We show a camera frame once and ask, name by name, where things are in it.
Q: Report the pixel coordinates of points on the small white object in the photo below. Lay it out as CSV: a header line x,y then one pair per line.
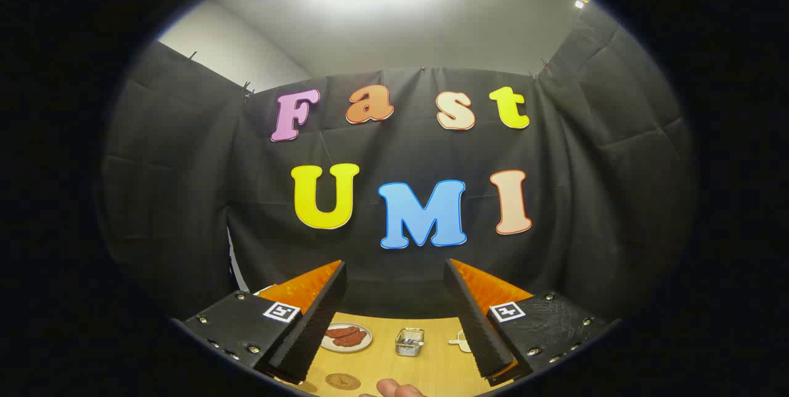
x,y
460,341

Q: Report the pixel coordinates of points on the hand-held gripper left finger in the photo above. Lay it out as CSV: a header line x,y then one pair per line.
x,y
314,329

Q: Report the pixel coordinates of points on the red meat slice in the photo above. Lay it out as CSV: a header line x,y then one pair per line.
x,y
342,331
354,341

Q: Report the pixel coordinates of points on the white oval plate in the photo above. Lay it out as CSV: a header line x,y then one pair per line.
x,y
333,346

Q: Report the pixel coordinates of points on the round cork coaster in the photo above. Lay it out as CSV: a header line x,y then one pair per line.
x,y
343,381

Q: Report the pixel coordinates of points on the black backdrop cloth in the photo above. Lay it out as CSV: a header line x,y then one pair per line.
x,y
400,150

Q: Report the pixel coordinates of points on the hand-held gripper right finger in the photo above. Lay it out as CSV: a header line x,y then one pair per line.
x,y
474,323

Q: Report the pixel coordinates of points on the wooden table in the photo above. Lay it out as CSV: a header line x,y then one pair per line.
x,y
431,372

